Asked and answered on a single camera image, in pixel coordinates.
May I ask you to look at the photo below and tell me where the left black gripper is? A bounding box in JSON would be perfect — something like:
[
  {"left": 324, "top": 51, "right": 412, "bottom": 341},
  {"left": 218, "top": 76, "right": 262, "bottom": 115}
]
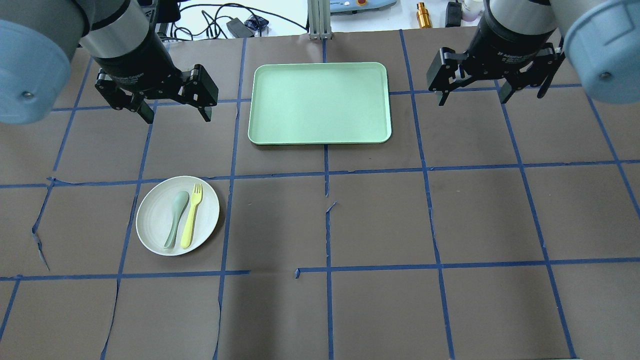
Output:
[{"left": 94, "top": 30, "right": 219, "bottom": 125}]

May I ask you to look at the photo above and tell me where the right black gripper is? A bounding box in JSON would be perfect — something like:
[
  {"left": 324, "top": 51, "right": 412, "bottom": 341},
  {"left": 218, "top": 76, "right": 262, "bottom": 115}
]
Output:
[{"left": 426, "top": 14, "right": 566, "bottom": 107}]

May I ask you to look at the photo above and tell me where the yellow plastic fork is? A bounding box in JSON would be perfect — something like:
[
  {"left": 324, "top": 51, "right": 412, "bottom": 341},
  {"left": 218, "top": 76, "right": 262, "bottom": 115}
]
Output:
[{"left": 180, "top": 182, "right": 204, "bottom": 249}]

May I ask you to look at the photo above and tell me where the white round plate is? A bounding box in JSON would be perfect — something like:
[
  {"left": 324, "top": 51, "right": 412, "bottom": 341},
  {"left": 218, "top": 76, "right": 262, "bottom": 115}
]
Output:
[{"left": 135, "top": 175, "right": 221, "bottom": 256}]

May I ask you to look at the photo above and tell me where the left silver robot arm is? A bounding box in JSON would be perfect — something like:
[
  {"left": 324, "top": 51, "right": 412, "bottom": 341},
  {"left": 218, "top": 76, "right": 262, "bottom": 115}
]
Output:
[{"left": 0, "top": 0, "right": 218, "bottom": 125}]

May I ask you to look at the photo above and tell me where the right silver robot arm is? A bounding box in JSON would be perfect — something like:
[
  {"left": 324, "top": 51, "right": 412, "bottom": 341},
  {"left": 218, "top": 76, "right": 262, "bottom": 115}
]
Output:
[{"left": 426, "top": 0, "right": 640, "bottom": 106}]

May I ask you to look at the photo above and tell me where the pale green spoon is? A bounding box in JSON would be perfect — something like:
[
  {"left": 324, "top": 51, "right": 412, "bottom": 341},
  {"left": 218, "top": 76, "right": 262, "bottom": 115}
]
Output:
[{"left": 163, "top": 191, "right": 190, "bottom": 249}]

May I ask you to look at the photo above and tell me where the gold metal cylinder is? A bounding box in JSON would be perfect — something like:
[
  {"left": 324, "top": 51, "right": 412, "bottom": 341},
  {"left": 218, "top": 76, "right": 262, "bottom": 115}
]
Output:
[{"left": 416, "top": 2, "right": 434, "bottom": 28}]

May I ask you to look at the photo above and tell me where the black power adapter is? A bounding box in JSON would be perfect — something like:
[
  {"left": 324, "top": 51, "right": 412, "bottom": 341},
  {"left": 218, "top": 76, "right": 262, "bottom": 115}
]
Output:
[{"left": 226, "top": 17, "right": 255, "bottom": 39}]

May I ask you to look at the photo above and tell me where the light green tray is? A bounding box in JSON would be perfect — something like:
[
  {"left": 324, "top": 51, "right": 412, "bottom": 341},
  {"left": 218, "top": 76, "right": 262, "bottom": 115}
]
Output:
[{"left": 247, "top": 62, "right": 393, "bottom": 146}]

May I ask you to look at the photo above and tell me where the black cable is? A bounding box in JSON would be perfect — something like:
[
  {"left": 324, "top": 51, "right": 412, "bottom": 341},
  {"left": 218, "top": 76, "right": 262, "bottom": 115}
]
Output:
[{"left": 160, "top": 0, "right": 309, "bottom": 42}]

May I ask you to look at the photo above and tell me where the aluminium frame post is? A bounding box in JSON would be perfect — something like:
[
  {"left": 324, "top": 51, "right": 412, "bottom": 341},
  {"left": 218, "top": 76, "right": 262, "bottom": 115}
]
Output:
[{"left": 307, "top": 0, "right": 333, "bottom": 40}]

